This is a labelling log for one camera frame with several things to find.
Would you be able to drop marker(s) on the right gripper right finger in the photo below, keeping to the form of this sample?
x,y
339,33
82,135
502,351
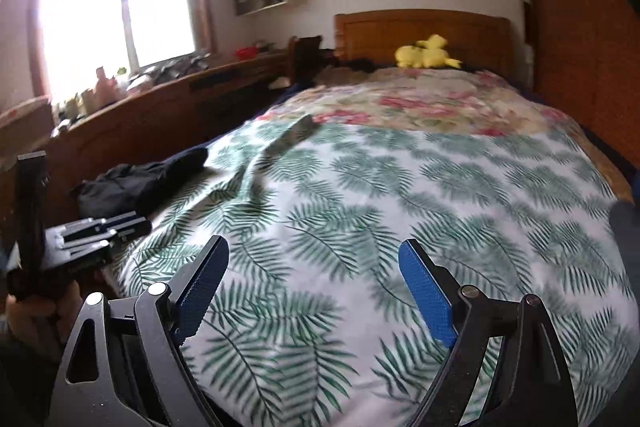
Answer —
x,y
531,384

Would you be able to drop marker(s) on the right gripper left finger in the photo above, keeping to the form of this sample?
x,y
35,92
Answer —
x,y
123,365

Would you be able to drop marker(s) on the person's left hand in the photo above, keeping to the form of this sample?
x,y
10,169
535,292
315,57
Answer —
x,y
44,325

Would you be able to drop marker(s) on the dark garment on bed edge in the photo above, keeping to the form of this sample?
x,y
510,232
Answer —
x,y
139,188

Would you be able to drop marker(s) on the long wooden desk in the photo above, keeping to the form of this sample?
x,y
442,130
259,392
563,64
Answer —
x,y
150,126

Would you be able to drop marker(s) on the palm leaf print sheet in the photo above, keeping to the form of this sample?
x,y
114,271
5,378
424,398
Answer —
x,y
313,323

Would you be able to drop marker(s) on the folded grey garment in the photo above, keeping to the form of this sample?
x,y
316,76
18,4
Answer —
x,y
624,219

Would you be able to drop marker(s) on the window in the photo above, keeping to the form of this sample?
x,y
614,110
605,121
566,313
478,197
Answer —
x,y
115,11

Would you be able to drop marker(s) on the red bowl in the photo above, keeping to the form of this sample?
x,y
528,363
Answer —
x,y
246,54

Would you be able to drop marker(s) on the floral quilt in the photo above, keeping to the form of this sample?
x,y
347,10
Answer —
x,y
440,101

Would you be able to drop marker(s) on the wooden chair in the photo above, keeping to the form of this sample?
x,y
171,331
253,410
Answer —
x,y
304,60

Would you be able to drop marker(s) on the yellow plush toy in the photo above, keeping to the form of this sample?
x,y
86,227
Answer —
x,y
430,53

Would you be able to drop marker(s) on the wooden louvered wardrobe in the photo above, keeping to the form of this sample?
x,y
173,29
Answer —
x,y
586,63

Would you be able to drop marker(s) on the wooden headboard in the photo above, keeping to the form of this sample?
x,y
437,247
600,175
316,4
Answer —
x,y
478,41

